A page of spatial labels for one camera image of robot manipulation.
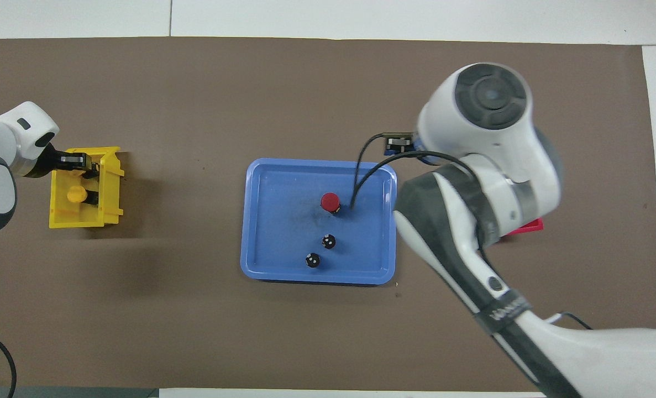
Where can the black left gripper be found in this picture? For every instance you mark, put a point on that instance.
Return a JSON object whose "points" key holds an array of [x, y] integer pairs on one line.
{"points": [[65, 161]]}

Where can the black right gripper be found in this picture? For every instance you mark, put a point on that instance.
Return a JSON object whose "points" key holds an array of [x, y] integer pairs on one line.
{"points": [[399, 145]]}

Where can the yellow push button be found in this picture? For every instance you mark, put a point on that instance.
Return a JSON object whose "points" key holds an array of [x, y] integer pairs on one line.
{"points": [[76, 194]]}

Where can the red push button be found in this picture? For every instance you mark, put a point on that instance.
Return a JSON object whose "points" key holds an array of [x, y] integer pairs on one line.
{"points": [[330, 201]]}

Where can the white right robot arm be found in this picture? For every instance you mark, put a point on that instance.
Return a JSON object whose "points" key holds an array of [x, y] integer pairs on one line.
{"points": [[493, 182]]}

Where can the blue plastic tray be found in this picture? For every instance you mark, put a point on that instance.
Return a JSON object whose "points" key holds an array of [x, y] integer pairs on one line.
{"points": [[283, 243]]}

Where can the yellow plastic bin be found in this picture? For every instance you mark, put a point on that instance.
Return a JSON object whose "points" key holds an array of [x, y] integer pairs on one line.
{"points": [[109, 188]]}

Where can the red plastic bin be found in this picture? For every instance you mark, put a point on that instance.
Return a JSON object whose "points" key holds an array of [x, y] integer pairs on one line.
{"points": [[526, 228]]}

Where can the brown paper table mat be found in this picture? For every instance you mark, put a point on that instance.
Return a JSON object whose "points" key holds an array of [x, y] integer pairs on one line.
{"points": [[140, 304]]}

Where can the black cylindrical knob switch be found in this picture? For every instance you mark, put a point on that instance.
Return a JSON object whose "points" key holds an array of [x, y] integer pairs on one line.
{"points": [[329, 241], [313, 260]]}

